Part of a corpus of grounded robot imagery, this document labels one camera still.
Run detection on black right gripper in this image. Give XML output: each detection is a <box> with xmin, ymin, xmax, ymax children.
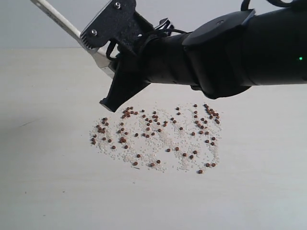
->
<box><xmin>80</xmin><ymin>0</ymin><xmax>168</xmax><ymax>113</ymax></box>

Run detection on white wide paint brush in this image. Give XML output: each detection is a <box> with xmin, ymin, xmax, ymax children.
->
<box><xmin>31</xmin><ymin>0</ymin><xmax>115</xmax><ymax>79</ymax></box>

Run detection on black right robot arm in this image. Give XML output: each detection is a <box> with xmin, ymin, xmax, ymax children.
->
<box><xmin>80</xmin><ymin>0</ymin><xmax>307</xmax><ymax>112</ymax></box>

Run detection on scattered rice and brown pellets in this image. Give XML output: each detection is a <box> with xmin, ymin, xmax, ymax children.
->
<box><xmin>83</xmin><ymin>101</ymin><xmax>225</xmax><ymax>182</ymax></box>

